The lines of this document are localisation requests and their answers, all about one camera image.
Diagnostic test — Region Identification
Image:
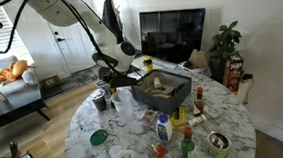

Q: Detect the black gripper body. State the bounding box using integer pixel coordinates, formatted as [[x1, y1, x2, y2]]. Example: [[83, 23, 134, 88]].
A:
[[99, 63, 140, 90]]

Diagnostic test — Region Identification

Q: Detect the silver metal cup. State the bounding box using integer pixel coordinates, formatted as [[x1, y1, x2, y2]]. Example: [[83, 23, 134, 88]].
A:
[[95, 78, 113, 100]]

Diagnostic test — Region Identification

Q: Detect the dark cup with coffee beans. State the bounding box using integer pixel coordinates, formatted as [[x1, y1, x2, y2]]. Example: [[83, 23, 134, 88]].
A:
[[91, 89, 109, 112]]

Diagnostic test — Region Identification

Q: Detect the dark blue cardboard box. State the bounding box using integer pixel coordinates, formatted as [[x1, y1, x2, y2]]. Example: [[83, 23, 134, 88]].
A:
[[130, 67, 195, 118]]

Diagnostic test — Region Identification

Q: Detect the small brown cardboard box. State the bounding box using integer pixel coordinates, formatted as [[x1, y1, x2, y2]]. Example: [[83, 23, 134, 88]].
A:
[[39, 74, 63, 91]]

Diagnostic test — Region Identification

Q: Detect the clear plastic measuring cup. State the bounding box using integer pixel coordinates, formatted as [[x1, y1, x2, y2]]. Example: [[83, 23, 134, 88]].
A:
[[108, 143, 135, 158]]

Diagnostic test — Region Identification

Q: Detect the open brown cardboard box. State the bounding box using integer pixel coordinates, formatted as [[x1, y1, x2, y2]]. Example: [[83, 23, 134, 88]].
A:
[[183, 47, 209, 70]]

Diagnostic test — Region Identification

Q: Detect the brown Jenga game box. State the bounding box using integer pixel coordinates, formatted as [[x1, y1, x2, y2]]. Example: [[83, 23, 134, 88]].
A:
[[220, 52, 247, 96]]

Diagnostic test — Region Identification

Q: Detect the jar with yellow label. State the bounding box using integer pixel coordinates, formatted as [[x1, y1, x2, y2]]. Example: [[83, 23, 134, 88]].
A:
[[142, 55, 154, 74]]

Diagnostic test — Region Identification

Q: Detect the small wooden block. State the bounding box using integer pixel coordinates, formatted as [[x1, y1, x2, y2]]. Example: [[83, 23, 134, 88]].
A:
[[154, 91, 172, 100], [143, 86, 158, 95], [171, 119, 190, 134]]

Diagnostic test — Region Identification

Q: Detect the small white pill bottle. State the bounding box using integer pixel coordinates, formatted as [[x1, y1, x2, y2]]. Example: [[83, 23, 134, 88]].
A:
[[152, 76, 162, 90]]

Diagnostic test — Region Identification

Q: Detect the grey patterned rug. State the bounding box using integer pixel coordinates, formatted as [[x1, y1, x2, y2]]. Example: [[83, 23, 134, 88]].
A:
[[59, 67, 100, 93]]

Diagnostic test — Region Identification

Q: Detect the sachet with purple top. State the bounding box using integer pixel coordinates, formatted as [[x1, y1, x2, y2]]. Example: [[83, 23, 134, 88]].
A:
[[138, 107, 159, 128]]

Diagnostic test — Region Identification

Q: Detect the white door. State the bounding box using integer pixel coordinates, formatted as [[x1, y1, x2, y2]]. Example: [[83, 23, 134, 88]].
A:
[[40, 18, 102, 79]]

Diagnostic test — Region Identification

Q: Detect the round green plastic lid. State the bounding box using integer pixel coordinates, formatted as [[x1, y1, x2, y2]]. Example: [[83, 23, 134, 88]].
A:
[[89, 129, 109, 147]]

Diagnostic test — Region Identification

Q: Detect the black round disc white print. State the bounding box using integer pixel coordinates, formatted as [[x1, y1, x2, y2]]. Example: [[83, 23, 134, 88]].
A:
[[170, 82, 188, 98]]

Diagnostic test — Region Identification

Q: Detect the dark hanging jacket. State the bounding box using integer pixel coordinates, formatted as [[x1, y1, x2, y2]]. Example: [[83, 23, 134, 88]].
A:
[[100, 0, 126, 43]]

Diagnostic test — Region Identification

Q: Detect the white bottle with blue cap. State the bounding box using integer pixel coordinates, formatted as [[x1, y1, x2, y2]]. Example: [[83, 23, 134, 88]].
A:
[[154, 113, 174, 143]]

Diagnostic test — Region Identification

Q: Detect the yellow plastic toy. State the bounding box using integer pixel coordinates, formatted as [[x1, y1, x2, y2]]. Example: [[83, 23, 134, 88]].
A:
[[167, 104, 189, 126]]

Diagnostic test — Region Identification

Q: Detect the black flat screen television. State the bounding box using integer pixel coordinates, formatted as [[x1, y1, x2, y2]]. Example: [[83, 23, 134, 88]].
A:
[[138, 7, 210, 67]]

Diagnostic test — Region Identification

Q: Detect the red cap spice jar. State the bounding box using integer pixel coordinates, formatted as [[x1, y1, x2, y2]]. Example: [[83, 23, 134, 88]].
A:
[[151, 140, 168, 158]]

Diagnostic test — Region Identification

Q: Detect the brown sauce bottle red cap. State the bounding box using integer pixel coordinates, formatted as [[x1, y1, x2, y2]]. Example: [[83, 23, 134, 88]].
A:
[[191, 86, 206, 117]]

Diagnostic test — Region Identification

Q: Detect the small white tube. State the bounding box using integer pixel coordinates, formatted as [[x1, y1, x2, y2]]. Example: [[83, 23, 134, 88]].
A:
[[187, 114, 208, 128]]

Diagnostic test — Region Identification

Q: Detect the green bottle with red cap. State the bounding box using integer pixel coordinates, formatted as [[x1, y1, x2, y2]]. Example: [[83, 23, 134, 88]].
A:
[[178, 125, 197, 158]]

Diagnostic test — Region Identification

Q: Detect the dark plant pot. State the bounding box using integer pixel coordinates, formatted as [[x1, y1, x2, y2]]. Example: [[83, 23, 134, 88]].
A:
[[208, 55, 230, 84]]

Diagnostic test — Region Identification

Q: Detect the orange stuffed toy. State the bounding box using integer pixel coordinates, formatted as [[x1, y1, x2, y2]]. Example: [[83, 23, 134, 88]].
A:
[[0, 58, 40, 87]]

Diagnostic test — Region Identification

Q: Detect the black glass coffee table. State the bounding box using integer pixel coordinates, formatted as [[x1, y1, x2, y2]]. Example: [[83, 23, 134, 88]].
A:
[[0, 92, 52, 133]]

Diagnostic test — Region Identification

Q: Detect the green leafy house plant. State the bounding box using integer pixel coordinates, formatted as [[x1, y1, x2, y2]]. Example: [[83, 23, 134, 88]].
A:
[[206, 20, 244, 62]]

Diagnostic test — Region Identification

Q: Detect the grey sofa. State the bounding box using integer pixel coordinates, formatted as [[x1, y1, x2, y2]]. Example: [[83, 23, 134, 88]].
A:
[[0, 53, 46, 103]]

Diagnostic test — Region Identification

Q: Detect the open tin can green label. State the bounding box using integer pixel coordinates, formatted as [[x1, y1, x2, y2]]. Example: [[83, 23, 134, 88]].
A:
[[205, 129, 233, 158]]

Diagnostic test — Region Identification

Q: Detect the small dark bottle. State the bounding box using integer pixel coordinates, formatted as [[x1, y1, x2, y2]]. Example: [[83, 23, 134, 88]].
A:
[[8, 140, 21, 158]]

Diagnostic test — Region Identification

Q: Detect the white device with black top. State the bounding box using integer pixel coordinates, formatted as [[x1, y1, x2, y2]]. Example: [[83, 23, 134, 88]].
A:
[[235, 73, 257, 105]]

